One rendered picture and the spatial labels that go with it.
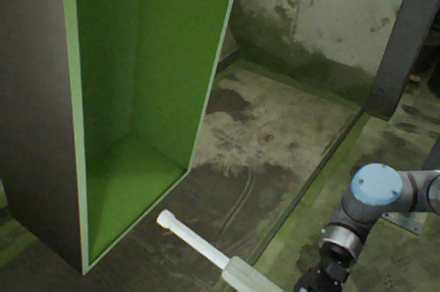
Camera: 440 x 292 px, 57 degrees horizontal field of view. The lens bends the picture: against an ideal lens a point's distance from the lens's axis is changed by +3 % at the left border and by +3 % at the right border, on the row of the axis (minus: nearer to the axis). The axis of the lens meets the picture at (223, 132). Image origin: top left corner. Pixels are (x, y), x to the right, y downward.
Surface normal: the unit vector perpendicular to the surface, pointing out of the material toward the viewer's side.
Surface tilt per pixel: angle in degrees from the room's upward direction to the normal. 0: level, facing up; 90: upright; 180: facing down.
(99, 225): 12
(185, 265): 0
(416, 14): 90
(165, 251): 0
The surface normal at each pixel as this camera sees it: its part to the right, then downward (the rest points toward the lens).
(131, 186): 0.22, -0.68
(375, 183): -0.03, -0.62
